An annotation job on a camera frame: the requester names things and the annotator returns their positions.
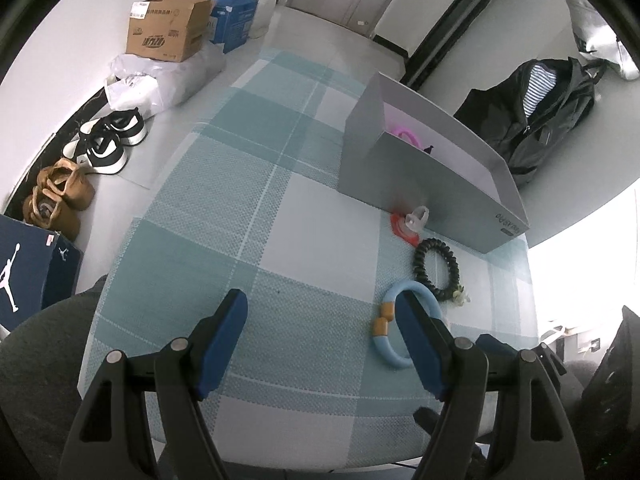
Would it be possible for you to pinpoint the grey phone box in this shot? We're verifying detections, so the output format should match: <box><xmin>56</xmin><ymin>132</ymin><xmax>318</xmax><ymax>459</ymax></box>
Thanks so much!
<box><xmin>337</xmin><ymin>73</ymin><xmax>529</xmax><ymax>254</ymax></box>

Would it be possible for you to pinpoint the brown shoe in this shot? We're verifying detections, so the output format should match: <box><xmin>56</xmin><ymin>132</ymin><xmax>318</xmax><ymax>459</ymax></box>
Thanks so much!
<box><xmin>23</xmin><ymin>186</ymin><xmax>80</xmax><ymax>242</ymax></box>
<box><xmin>37</xmin><ymin>158</ymin><xmax>96</xmax><ymax>211</ymax></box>

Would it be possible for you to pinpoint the white bag hanging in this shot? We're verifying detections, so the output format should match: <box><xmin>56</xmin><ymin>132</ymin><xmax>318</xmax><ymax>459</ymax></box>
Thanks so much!
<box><xmin>565</xmin><ymin>0</ymin><xmax>639</xmax><ymax>81</ymax></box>

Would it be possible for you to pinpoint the blue bracelet with wooden beads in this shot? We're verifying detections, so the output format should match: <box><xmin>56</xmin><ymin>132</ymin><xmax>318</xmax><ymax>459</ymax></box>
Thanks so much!
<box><xmin>370</xmin><ymin>279</ymin><xmax>445</xmax><ymax>370</ymax></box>

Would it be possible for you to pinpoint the black white sneaker near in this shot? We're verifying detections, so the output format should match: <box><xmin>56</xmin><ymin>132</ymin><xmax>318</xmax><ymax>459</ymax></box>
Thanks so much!
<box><xmin>62</xmin><ymin>130</ymin><xmax>128</xmax><ymax>176</ymax></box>

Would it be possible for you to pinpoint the checkered teal tablecloth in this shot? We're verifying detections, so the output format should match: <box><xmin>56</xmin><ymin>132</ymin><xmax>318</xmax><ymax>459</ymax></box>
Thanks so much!
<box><xmin>78</xmin><ymin>51</ymin><xmax>537</xmax><ymax>471</ymax></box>

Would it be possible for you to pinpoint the brown shoe upper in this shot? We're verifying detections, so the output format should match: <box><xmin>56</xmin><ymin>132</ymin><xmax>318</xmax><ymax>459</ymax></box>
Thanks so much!
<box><xmin>37</xmin><ymin>158</ymin><xmax>96</xmax><ymax>211</ymax></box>

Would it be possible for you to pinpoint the navy Jordan shoe box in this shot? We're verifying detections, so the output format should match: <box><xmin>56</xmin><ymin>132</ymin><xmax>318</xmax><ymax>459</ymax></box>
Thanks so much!
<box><xmin>0</xmin><ymin>216</ymin><xmax>82</xmax><ymax>332</ymax></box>

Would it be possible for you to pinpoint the blue cardboard box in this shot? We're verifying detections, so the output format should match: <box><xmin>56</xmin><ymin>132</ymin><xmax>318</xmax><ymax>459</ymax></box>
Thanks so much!
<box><xmin>209</xmin><ymin>0</ymin><xmax>258</xmax><ymax>54</ymax></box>

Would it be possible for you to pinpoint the black white sneaker far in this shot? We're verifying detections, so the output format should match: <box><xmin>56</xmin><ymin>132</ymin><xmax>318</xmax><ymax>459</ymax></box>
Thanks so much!
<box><xmin>79</xmin><ymin>108</ymin><xmax>148</xmax><ymax>148</ymax></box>

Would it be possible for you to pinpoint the brown cardboard box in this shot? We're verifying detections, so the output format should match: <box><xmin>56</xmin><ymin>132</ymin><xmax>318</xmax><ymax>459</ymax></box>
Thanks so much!
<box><xmin>126</xmin><ymin>0</ymin><xmax>215</xmax><ymax>63</ymax></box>

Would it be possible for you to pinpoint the black jacket striped lining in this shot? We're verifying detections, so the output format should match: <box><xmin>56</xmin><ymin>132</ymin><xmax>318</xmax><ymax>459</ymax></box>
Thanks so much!
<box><xmin>454</xmin><ymin>58</ymin><xmax>606</xmax><ymax>188</ymax></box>

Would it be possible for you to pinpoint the black mirror frame stand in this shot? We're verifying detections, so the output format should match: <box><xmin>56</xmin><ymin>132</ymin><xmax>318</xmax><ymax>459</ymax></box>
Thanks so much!
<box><xmin>400</xmin><ymin>0</ymin><xmax>491</xmax><ymax>91</ymax></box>

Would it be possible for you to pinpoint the purple bracelet with Kuromi charm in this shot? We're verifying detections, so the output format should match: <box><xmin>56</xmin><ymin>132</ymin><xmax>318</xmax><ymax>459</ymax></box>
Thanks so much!
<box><xmin>389</xmin><ymin>123</ymin><xmax>435</xmax><ymax>155</ymax></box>

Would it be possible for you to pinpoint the white plastic bags pile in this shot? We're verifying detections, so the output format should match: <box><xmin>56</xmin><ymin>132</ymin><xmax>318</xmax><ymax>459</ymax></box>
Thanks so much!
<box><xmin>105</xmin><ymin>42</ymin><xmax>227</xmax><ymax>119</ymax></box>

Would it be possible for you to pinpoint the brown shoe lower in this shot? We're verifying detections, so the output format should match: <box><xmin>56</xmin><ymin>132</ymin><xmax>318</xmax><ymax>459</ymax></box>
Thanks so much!
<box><xmin>23</xmin><ymin>186</ymin><xmax>80</xmax><ymax>242</ymax></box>

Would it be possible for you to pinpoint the red base clear ring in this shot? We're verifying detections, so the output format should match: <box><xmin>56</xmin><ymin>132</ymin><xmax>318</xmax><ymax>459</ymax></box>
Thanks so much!
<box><xmin>389</xmin><ymin>205</ymin><xmax>432</xmax><ymax>248</ymax></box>

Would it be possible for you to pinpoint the black white sneaker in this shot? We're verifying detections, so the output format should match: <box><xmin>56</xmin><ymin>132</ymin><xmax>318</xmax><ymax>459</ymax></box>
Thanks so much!
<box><xmin>62</xmin><ymin>130</ymin><xmax>128</xmax><ymax>176</ymax></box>
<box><xmin>79</xmin><ymin>108</ymin><xmax>148</xmax><ymax>148</ymax></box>

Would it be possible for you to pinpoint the grey chair seat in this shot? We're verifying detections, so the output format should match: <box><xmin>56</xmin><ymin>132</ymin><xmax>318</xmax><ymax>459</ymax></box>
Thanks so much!
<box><xmin>1</xmin><ymin>276</ymin><xmax>106</xmax><ymax>479</ymax></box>

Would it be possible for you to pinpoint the black spiral hair tie flower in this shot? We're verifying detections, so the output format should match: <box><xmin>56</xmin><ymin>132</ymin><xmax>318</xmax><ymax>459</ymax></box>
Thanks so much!
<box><xmin>412</xmin><ymin>237</ymin><xmax>471</xmax><ymax>307</ymax></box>

